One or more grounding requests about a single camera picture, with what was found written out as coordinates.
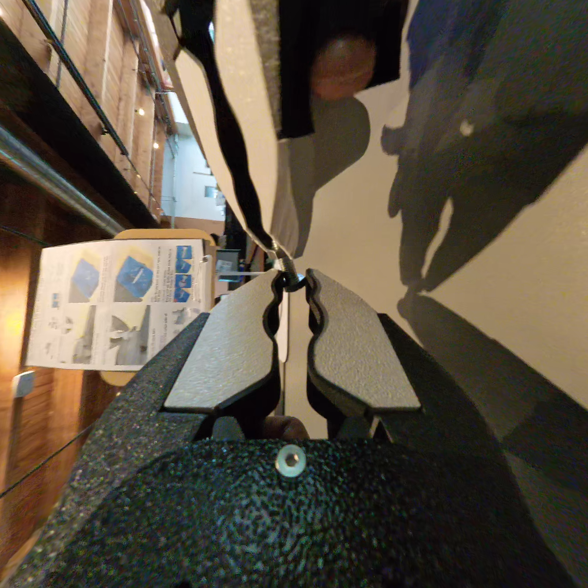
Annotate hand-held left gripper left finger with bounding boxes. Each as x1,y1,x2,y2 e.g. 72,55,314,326
164,269,279,412

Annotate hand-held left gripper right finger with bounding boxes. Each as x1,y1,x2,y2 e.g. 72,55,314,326
306,269,421,412

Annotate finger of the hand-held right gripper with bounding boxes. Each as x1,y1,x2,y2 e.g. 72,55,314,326
173,17,282,260
213,0,319,265

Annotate silver metal bolt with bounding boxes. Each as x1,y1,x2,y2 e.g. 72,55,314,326
269,241,295,273

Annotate person's right hand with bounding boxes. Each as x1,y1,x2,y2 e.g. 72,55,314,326
310,35,377,100

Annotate printed poster sheet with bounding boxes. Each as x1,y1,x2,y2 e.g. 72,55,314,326
26,239,214,371

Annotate metal railing pole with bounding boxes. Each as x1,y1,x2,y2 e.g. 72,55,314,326
0,124,129,235

